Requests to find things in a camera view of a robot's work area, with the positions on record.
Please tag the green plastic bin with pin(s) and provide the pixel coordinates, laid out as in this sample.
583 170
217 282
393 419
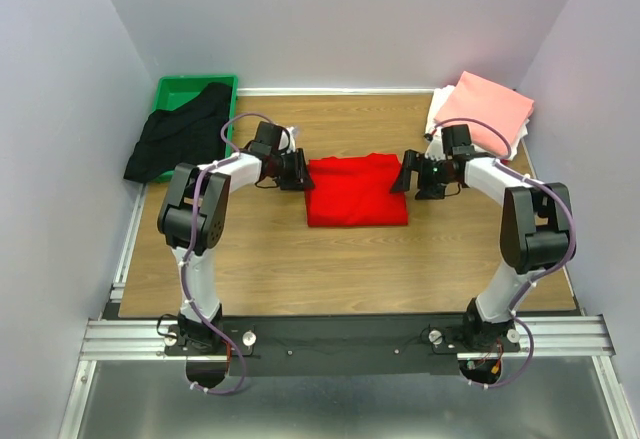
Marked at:
192 109

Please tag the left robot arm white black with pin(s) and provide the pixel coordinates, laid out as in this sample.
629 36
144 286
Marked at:
192 220

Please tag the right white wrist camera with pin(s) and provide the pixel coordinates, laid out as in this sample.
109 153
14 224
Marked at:
434 149

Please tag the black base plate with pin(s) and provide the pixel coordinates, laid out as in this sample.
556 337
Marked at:
333 345

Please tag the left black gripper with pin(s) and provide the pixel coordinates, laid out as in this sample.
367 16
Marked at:
296 170

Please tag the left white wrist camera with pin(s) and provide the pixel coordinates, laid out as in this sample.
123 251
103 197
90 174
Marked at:
288 139

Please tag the red t shirt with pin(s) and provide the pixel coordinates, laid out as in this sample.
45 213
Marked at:
355 192

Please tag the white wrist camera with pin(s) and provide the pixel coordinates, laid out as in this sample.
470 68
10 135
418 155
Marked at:
288 139
434 149

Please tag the white folded t shirt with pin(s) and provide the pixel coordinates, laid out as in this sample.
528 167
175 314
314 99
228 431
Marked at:
440 95

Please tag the black t shirt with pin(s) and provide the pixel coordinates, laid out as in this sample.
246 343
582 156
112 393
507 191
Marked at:
175 134

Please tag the pink folded t shirt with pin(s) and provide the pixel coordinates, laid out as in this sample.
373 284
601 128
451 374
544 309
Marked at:
493 113

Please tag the aluminium frame rail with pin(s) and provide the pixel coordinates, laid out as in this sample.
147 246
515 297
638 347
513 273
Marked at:
584 336

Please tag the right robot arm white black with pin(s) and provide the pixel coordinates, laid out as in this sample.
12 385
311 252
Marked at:
537 235

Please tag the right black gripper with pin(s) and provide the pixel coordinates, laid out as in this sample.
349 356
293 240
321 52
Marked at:
420 174

